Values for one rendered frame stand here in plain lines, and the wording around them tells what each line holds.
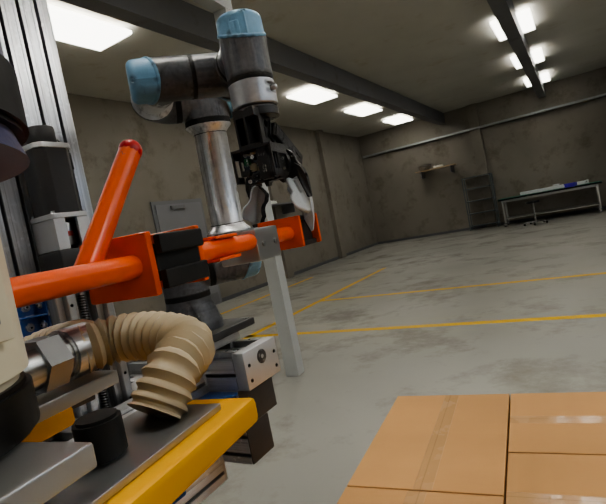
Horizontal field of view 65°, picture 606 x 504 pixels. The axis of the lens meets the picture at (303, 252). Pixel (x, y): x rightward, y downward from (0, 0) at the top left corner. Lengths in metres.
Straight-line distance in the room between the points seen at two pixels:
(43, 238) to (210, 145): 0.44
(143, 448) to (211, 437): 0.04
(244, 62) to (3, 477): 0.65
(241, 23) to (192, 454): 0.65
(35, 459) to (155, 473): 0.06
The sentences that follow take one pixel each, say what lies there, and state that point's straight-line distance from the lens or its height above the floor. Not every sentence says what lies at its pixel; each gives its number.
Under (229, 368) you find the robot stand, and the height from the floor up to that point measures 0.96.
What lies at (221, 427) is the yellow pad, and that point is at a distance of 0.34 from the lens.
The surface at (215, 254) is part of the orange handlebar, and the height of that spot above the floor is 1.24.
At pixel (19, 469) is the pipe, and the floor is 1.17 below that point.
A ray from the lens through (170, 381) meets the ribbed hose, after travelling 0.35.
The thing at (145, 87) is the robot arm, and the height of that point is 1.53.
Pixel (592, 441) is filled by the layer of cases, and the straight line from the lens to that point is 1.57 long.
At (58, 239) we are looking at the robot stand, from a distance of 1.13.
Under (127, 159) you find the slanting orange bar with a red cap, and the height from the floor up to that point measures 1.35.
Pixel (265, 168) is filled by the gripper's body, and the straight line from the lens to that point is 0.75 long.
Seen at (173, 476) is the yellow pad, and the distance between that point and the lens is 0.30.
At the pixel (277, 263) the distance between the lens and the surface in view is 4.03.
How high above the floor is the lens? 1.26
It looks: 3 degrees down
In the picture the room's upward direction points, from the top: 11 degrees counter-clockwise
